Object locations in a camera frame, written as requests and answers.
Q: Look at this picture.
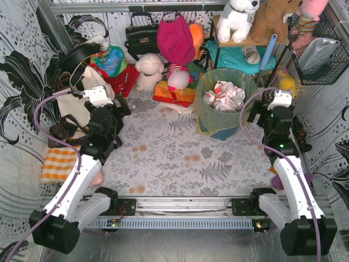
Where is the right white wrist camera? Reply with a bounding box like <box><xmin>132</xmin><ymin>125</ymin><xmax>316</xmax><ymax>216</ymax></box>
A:
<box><xmin>267</xmin><ymin>90</ymin><xmax>292</xmax><ymax>110</ymax></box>

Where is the orange plush toy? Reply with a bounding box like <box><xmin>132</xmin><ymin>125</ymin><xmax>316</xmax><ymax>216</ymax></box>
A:
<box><xmin>189</xmin><ymin>23</ymin><xmax>204</xmax><ymax>60</ymax></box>

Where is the blue handled mop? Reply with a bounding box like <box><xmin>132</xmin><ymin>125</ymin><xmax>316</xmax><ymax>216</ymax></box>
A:
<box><xmin>255</xmin><ymin>33</ymin><xmax>278</xmax><ymax>86</ymax></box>

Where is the magenta cloth bag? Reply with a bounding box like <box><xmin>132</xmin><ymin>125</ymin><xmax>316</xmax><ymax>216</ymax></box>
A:
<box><xmin>157</xmin><ymin>15</ymin><xmax>195</xmax><ymax>66</ymax></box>

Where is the orange checkered towel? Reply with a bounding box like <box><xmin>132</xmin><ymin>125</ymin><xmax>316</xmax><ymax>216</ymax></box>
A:
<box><xmin>41</xmin><ymin>147</ymin><xmax>77</xmax><ymax>183</ymax></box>

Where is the crumpled paper trash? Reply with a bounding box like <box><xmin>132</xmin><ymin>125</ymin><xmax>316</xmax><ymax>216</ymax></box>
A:
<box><xmin>202</xmin><ymin>81</ymin><xmax>245</xmax><ymax>113</ymax></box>

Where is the purple cable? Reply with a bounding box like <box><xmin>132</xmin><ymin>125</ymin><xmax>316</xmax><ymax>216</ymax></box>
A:
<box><xmin>239</xmin><ymin>87</ymin><xmax>322</xmax><ymax>262</ymax></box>
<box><xmin>4</xmin><ymin>90</ymin><xmax>85</xmax><ymax>262</ymax></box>

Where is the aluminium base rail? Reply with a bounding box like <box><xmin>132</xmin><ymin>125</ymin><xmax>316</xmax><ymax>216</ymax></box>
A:
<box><xmin>40</xmin><ymin>195</ymin><xmax>333</xmax><ymax>230</ymax></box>

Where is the red cloth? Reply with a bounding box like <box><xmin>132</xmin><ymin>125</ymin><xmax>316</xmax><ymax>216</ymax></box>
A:
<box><xmin>104</xmin><ymin>64</ymin><xmax>140</xmax><ymax>98</ymax></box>

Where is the black wire basket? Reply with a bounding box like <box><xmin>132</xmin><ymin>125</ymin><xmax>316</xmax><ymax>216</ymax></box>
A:
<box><xmin>288</xmin><ymin>13</ymin><xmax>348</xmax><ymax>86</ymax></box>

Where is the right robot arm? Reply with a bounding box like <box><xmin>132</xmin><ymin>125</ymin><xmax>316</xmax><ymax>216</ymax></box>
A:
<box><xmin>248</xmin><ymin>100</ymin><xmax>337</xmax><ymax>260</ymax></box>

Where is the silver foil pouch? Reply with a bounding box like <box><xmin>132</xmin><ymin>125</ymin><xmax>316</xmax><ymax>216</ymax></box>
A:
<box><xmin>298</xmin><ymin>38</ymin><xmax>340</xmax><ymax>71</ymax></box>

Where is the white plush dog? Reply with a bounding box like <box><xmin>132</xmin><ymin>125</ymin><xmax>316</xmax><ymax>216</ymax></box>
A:
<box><xmin>217</xmin><ymin>0</ymin><xmax>260</xmax><ymax>43</ymax></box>

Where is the brown teddy bear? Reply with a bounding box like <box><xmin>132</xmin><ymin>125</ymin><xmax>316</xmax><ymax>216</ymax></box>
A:
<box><xmin>251</xmin><ymin>0</ymin><xmax>303</xmax><ymax>44</ymax></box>

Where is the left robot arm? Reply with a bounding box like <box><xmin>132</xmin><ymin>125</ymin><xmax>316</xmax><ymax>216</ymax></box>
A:
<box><xmin>29</xmin><ymin>91</ymin><xmax>131</xmax><ymax>254</ymax></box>

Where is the wooden shelf rack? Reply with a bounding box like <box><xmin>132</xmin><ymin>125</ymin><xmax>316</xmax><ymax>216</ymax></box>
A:
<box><xmin>208</xmin><ymin>15</ymin><xmax>290</xmax><ymax>72</ymax></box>

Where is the rainbow striped cloth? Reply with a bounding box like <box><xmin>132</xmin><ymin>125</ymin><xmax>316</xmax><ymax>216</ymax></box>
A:
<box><xmin>153</xmin><ymin>81</ymin><xmax>196</xmax><ymax>108</ymax></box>

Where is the yellow trash bag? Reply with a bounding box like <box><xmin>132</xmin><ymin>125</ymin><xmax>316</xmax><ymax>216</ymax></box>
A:
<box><xmin>192</xmin><ymin>68</ymin><xmax>260</xmax><ymax>137</ymax></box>

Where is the cream plush lamb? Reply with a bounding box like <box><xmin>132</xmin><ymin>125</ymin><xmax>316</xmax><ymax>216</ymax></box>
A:
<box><xmin>135</xmin><ymin>53</ymin><xmax>164</xmax><ymax>92</ymax></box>

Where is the teal folded cloth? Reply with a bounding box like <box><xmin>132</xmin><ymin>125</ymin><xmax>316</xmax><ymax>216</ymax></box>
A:
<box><xmin>205</xmin><ymin>40</ymin><xmax>276</xmax><ymax>75</ymax></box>

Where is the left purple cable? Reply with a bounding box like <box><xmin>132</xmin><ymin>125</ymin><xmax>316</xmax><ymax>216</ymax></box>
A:
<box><xmin>4</xmin><ymin>90</ymin><xmax>85</xmax><ymax>262</ymax></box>

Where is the yellow plush duck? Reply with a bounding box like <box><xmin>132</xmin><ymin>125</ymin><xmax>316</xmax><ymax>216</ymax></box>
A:
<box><xmin>276</xmin><ymin>68</ymin><xmax>297</xmax><ymax>98</ymax></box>

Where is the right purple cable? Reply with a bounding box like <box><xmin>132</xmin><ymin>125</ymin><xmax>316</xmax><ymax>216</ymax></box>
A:
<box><xmin>239</xmin><ymin>87</ymin><xmax>322</xmax><ymax>262</ymax></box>

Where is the colorful printed bag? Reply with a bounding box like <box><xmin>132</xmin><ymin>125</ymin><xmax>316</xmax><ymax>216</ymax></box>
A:
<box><xmin>89</xmin><ymin>46</ymin><xmax>128</xmax><ymax>78</ymax></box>

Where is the cream canvas tote bag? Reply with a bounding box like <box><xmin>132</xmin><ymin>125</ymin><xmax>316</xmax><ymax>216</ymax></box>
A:
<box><xmin>56</xmin><ymin>65</ymin><xmax>115</xmax><ymax>127</ymax></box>

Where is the brown patterned bag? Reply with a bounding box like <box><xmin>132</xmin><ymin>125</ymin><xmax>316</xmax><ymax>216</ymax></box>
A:
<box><xmin>50</xmin><ymin>114</ymin><xmax>89</xmax><ymax>146</ymax></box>

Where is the black leather handbag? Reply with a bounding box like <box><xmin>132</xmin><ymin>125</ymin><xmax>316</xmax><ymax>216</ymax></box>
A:
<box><xmin>124</xmin><ymin>12</ymin><xmax>160</xmax><ymax>57</ymax></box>

